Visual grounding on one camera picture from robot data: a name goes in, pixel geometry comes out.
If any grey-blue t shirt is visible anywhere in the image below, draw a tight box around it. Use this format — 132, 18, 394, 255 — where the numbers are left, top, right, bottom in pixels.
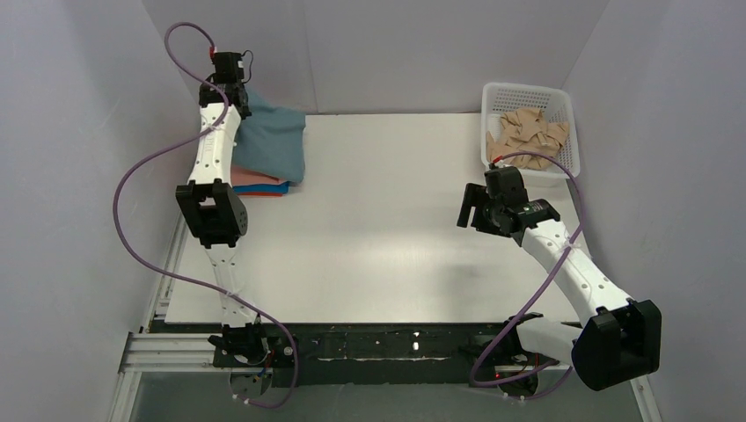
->
231, 89, 306, 184

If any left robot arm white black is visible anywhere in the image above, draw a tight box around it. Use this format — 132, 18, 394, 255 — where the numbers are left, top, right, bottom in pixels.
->
175, 52, 269, 366

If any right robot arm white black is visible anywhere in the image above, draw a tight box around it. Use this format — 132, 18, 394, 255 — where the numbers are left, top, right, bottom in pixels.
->
457, 166, 662, 391

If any beige crumpled t shirt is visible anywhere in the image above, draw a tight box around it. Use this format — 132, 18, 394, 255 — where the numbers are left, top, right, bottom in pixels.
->
486, 107, 570, 162

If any white plastic basket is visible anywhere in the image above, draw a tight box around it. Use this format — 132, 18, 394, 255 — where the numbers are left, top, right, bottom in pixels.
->
479, 83, 581, 187

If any pink folded t shirt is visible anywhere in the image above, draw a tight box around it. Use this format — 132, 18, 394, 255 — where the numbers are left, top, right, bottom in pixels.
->
230, 166, 286, 186

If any orange folded t shirt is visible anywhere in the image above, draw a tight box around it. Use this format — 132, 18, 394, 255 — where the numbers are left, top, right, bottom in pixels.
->
234, 190, 286, 197

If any blue folded t shirt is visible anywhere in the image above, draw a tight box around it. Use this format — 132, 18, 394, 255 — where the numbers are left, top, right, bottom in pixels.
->
232, 181, 290, 194

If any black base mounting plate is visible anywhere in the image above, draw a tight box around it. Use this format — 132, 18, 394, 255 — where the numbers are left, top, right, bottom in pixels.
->
209, 323, 560, 389

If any aluminium left side rail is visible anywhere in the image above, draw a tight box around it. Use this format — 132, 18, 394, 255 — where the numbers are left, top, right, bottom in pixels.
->
139, 217, 189, 333

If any aluminium front frame rail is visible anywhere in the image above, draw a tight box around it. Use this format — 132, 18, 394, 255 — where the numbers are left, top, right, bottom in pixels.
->
107, 330, 662, 422

